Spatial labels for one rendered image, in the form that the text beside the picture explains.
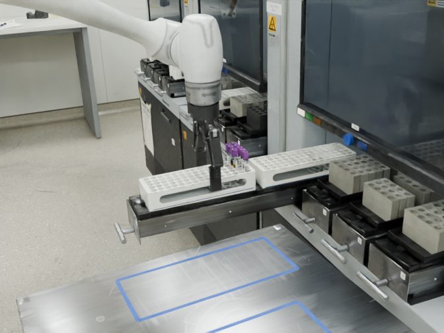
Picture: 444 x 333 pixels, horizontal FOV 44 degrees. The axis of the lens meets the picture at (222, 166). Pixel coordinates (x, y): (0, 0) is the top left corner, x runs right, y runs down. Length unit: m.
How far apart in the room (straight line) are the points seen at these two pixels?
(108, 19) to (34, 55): 3.55
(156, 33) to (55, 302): 0.70
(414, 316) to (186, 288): 0.47
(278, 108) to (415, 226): 0.68
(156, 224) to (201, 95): 0.34
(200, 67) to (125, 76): 3.68
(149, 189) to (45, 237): 1.73
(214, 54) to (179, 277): 0.53
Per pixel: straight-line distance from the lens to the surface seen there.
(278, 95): 1.74
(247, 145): 1.85
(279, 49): 1.70
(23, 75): 4.86
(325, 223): 1.42
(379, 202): 1.34
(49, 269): 2.78
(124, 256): 2.76
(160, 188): 1.39
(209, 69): 1.31
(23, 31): 4.09
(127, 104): 5.03
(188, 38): 1.30
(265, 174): 1.46
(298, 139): 1.65
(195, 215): 1.41
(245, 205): 1.45
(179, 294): 1.07
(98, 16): 1.27
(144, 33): 1.41
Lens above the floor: 1.45
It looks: 23 degrees down
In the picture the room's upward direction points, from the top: 2 degrees counter-clockwise
